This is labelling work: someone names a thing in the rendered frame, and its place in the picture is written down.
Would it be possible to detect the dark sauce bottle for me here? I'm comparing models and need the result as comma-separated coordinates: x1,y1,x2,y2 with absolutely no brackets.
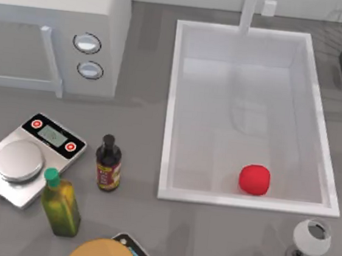
92,133,125,193

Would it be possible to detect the white sink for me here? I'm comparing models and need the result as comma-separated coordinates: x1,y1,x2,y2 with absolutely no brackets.
156,18,342,218

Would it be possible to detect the red apple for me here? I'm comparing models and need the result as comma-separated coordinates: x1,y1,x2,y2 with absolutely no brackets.
237,163,272,198

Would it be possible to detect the small microwave knob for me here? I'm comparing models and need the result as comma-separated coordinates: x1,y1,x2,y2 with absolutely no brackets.
75,60,105,81

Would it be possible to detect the large microwave knob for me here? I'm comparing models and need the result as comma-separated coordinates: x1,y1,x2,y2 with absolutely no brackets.
71,31,103,56

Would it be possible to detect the black scale with display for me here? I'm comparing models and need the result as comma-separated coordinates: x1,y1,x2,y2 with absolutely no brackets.
109,230,167,256

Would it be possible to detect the green oil bottle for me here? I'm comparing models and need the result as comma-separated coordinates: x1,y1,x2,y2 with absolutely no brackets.
37,167,87,239

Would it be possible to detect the tall white tap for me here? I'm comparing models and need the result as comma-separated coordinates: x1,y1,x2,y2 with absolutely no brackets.
237,0,258,36

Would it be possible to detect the orange round bread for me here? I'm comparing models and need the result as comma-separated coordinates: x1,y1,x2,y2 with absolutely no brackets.
65,234,143,256

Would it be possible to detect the silver kitchen scale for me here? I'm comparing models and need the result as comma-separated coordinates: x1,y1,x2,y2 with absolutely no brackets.
0,108,91,216

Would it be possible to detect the pale microwave oven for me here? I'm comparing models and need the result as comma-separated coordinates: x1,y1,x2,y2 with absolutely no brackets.
0,0,133,106

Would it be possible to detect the clear wine glass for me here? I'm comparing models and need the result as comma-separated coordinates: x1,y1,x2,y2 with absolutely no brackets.
285,216,334,256

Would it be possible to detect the microwave door handle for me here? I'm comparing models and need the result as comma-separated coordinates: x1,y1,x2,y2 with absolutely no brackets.
33,25,70,99

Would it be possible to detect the white wall socket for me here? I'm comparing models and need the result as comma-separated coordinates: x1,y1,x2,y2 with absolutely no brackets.
260,0,277,17

